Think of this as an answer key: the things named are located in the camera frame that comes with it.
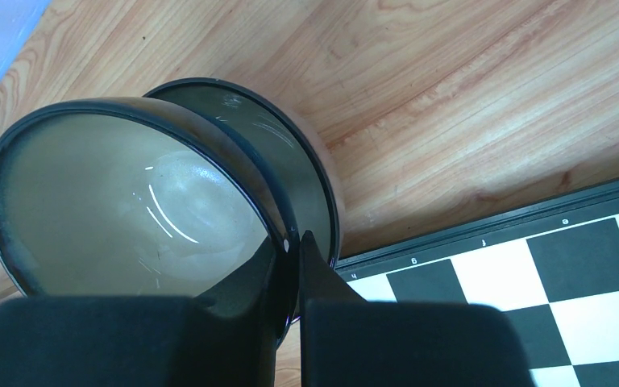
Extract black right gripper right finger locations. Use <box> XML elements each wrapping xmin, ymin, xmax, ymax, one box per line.
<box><xmin>299</xmin><ymin>231</ymin><xmax>534</xmax><ymax>386</ymax></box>

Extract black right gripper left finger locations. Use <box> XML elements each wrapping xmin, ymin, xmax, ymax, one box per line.
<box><xmin>0</xmin><ymin>240</ymin><xmax>277</xmax><ymax>386</ymax></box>

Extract dark blue floral bowl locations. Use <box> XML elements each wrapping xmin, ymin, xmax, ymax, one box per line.
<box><xmin>0</xmin><ymin>98</ymin><xmax>297</xmax><ymax>343</ymax></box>

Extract pink brown bowl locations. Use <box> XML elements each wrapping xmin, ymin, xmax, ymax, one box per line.
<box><xmin>146</xmin><ymin>77</ymin><xmax>345</xmax><ymax>266</ymax></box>

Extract black white checkerboard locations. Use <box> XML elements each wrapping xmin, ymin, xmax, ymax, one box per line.
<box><xmin>336</xmin><ymin>179</ymin><xmax>619</xmax><ymax>386</ymax></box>

